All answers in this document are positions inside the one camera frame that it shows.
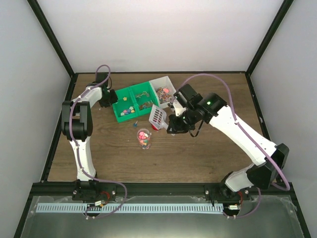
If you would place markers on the lilac slotted plastic scoop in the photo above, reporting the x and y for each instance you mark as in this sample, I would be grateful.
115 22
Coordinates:
158 117

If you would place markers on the black enclosure frame post left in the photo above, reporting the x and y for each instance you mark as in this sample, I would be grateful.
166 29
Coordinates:
38 12

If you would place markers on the green bin with star candies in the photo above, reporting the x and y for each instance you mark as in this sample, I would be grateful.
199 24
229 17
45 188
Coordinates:
126 107

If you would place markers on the green bin with square lollipops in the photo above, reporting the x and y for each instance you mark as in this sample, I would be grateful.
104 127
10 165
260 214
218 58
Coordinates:
144 97

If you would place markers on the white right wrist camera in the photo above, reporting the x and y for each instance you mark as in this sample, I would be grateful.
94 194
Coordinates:
177 108

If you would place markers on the clear plastic jar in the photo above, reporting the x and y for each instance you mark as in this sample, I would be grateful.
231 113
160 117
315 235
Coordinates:
144 138

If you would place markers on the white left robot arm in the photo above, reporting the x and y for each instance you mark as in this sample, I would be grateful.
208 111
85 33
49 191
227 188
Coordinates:
77 126

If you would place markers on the light blue slotted cable duct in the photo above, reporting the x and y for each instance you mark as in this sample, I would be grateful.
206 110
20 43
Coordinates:
134 208

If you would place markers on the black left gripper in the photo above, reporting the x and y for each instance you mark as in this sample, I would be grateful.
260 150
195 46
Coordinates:
113 100

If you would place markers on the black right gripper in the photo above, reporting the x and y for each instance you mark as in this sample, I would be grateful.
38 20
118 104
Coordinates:
175 128

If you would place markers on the black enclosure frame post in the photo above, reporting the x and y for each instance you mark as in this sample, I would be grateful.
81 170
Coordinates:
281 13
38 12

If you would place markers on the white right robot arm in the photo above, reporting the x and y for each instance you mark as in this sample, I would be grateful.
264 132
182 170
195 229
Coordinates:
267 158

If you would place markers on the white bin with swirl lollipops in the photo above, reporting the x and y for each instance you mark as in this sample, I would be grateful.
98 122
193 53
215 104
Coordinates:
164 90

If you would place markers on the black front mounting rail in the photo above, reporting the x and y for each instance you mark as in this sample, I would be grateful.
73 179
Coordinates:
210 191

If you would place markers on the black enclosure frame post right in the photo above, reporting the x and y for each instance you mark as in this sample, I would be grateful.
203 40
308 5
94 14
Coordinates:
281 13

